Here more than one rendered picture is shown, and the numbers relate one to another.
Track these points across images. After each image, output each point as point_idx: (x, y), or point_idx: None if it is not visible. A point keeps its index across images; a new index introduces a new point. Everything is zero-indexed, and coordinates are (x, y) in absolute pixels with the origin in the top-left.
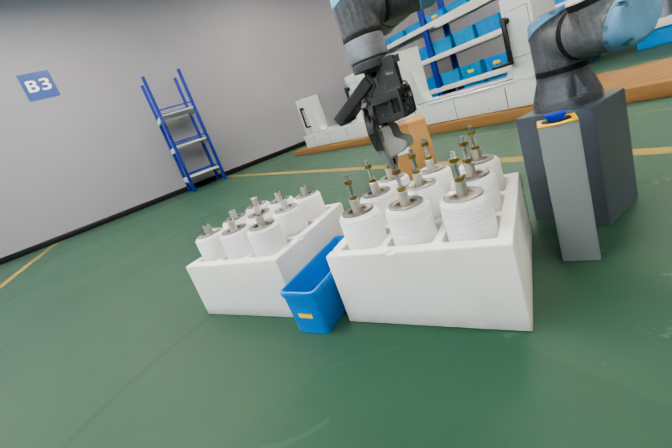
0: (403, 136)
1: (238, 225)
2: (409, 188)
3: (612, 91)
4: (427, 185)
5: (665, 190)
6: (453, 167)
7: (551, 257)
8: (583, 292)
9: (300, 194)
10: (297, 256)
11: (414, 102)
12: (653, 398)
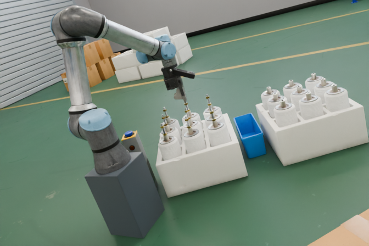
0: (177, 95)
1: (294, 86)
2: (194, 121)
3: (90, 172)
4: (185, 123)
5: (96, 242)
6: (166, 112)
7: (161, 185)
8: (155, 174)
9: (290, 105)
10: (260, 116)
11: (166, 87)
12: (150, 157)
